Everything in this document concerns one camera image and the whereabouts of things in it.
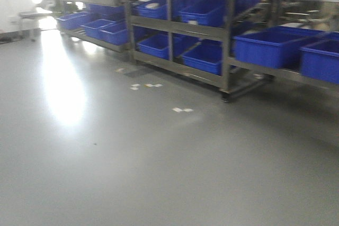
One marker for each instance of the blue bin upper right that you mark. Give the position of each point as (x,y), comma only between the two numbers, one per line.
(319,60)

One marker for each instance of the steel flow rack shelf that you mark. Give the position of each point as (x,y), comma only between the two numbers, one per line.
(195,38)

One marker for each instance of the blue bin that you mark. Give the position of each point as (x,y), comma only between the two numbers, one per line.
(319,60)
(276,47)

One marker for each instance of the grey metal chair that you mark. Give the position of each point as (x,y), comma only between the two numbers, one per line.
(32,16)

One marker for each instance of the blue bin upper left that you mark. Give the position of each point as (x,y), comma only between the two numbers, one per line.
(276,47)

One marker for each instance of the far left steel shelf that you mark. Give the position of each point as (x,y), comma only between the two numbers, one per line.
(102,22)

